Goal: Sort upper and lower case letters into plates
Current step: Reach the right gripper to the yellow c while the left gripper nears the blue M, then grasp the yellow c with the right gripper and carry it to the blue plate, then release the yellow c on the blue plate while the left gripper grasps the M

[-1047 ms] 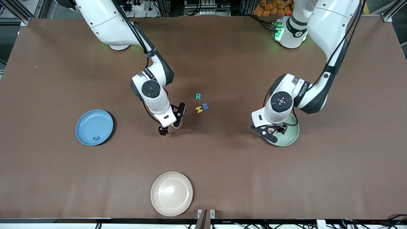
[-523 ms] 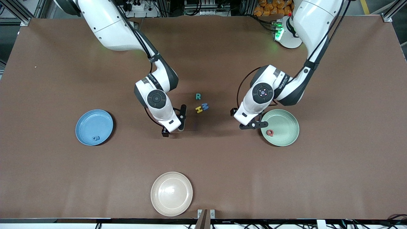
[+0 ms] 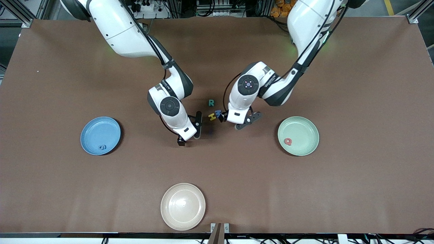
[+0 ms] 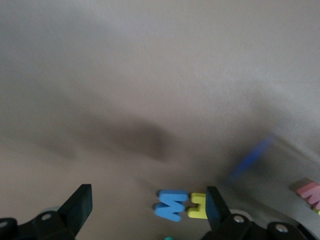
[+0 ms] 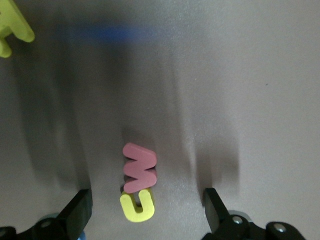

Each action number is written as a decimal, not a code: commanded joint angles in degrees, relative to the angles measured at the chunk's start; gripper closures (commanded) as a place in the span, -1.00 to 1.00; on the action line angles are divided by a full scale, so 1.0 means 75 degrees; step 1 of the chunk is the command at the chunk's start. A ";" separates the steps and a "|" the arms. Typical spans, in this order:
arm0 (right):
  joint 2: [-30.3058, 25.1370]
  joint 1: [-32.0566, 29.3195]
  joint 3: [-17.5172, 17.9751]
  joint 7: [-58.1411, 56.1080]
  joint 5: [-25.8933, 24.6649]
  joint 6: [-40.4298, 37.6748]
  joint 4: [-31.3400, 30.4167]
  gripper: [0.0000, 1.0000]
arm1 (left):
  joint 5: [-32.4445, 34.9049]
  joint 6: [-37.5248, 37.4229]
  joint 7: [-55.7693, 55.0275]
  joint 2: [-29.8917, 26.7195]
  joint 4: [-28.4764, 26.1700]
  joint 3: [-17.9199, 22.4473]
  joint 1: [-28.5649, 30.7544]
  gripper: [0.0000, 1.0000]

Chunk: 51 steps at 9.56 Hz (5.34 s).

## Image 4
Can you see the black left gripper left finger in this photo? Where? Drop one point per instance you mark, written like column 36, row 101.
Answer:
column 77, row 207

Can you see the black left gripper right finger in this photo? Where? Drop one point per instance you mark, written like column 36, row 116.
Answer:
column 215, row 210

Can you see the yellow letter H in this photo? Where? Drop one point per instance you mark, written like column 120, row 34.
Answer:
column 197, row 212

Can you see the blue capital letter M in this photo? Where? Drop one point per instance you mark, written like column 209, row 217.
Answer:
column 172, row 195

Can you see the teal letter R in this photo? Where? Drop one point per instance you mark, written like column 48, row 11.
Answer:
column 168, row 238

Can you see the red lowercase letter w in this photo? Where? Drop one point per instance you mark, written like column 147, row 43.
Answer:
column 310, row 191

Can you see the yellow lowercase letter c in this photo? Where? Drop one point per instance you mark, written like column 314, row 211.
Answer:
column 317, row 212

